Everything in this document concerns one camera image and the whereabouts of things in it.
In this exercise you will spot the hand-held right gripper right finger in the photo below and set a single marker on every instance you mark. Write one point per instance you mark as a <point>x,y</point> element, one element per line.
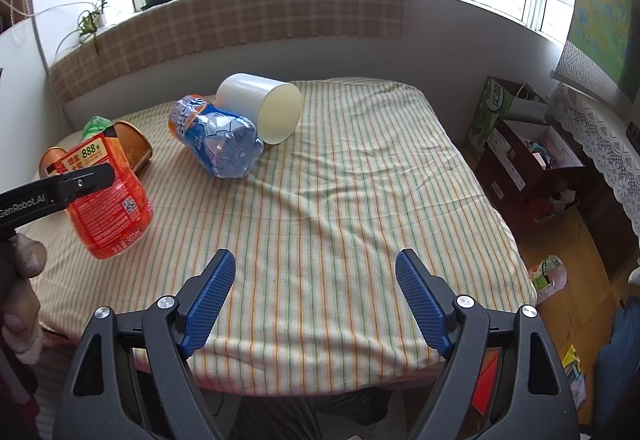
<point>419,304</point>

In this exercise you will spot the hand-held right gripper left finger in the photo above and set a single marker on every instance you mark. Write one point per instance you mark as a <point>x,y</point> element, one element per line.
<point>211,301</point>

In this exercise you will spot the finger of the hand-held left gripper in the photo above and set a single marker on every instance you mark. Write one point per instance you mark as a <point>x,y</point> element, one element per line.
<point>85,182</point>

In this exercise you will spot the orange bottle red label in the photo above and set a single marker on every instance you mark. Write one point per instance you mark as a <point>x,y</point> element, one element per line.
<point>111,216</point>

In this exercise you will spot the white cup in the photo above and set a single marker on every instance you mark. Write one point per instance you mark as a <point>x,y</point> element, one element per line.
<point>241,92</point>

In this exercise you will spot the person's left forearm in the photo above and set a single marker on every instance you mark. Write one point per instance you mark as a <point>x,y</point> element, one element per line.
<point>22,340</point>

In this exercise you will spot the orange metal cup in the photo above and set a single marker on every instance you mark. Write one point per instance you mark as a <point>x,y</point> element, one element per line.
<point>50,161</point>

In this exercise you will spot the brown metal cup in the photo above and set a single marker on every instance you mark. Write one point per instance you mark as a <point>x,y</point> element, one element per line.
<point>138,151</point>

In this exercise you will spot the person's left hand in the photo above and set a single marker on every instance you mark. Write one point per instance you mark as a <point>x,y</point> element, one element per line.
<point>31,256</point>

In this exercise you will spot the red flat object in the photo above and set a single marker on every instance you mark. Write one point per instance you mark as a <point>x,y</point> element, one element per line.
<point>486,382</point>

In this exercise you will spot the small clear plastic bottle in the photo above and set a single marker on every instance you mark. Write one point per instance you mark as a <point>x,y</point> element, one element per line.
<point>547,277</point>

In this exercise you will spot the blue label plastic bottle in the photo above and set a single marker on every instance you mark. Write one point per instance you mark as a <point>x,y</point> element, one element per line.
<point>220,140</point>

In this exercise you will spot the person's dark trousers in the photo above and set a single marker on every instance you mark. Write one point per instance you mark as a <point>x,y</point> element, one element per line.
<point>310,415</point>

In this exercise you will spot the small potted plant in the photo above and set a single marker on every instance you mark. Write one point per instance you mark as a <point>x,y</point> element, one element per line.
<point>89,27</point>

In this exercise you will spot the yellow packet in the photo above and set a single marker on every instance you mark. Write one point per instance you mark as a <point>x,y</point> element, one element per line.
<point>572,370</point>

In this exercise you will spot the brown cardboard box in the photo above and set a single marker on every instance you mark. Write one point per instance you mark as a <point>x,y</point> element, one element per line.
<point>510,162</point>

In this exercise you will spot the checked beige cloth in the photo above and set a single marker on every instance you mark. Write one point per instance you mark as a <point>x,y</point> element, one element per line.
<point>200,30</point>

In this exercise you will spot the blue cloth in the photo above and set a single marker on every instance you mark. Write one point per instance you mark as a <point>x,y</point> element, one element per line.
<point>617,360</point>

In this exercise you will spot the green paper bag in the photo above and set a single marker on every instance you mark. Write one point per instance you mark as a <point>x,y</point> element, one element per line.
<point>492,110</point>

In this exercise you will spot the white lace cloth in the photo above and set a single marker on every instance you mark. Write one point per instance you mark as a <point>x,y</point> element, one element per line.
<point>600,140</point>

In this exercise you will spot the green wall poster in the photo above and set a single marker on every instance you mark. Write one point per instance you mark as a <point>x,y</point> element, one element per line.
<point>600,10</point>

